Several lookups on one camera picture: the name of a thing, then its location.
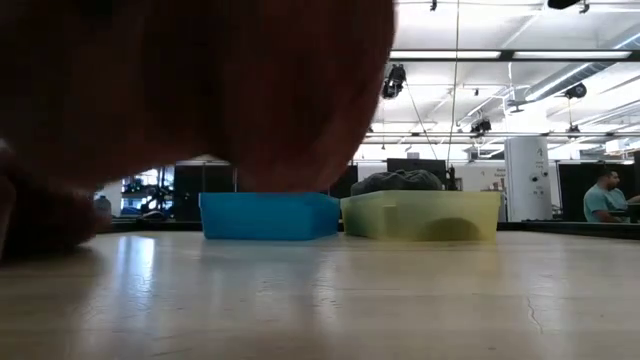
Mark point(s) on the white round column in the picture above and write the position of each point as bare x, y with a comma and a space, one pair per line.
527, 177

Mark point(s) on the red baseball cap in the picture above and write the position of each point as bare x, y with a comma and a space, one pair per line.
200, 85

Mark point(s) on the yellow plastic bin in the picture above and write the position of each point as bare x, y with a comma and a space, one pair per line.
420, 215

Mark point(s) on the person in teal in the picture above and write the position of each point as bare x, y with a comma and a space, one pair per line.
602, 200

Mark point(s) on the black ceiling spotlight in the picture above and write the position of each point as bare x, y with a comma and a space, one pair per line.
576, 91
481, 126
394, 81

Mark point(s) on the black partition wall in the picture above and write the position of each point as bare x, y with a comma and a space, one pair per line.
575, 190

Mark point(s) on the black wide screen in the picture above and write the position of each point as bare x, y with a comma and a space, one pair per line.
417, 166

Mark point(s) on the grey knit hat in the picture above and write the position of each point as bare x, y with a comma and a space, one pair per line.
397, 182

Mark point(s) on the blue plastic bin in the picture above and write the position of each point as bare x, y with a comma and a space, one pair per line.
270, 216

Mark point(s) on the black partition panels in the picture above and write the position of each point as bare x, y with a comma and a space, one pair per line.
200, 190

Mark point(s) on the clear water jug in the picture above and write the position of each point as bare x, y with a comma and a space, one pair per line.
102, 206

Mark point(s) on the long ceiling light bar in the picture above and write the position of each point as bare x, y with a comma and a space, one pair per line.
510, 55

